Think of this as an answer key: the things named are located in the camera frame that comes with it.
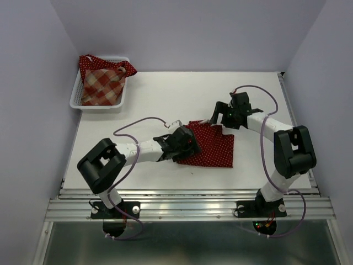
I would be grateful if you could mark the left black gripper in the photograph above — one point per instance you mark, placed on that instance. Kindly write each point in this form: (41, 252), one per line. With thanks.
(190, 147)

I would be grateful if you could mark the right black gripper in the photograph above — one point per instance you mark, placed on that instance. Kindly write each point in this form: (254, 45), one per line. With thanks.
(222, 107)

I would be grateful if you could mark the red polka dot skirt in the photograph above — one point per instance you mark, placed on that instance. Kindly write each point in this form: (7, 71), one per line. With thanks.
(217, 149)

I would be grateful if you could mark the red plaid skirt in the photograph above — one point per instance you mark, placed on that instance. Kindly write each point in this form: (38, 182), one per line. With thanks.
(103, 87)

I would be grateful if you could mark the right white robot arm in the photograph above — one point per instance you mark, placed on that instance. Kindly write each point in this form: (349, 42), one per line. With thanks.
(293, 153)

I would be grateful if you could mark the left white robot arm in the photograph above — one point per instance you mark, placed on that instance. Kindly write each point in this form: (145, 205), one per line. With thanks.
(101, 166)

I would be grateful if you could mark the white plastic basket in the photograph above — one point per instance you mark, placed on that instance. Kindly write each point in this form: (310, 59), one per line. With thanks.
(75, 100)

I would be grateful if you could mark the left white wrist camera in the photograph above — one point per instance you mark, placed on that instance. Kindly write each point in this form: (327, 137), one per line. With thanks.
(173, 126)

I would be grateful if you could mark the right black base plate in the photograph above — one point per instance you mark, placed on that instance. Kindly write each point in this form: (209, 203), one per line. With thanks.
(252, 209)

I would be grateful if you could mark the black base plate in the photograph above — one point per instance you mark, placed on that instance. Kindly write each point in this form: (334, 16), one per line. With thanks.
(100, 212)
(252, 209)

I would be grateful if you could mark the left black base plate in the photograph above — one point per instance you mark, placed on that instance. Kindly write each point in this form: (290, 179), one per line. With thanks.
(100, 212)

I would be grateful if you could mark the aluminium rail frame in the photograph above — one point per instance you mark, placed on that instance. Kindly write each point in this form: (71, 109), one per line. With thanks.
(187, 212)

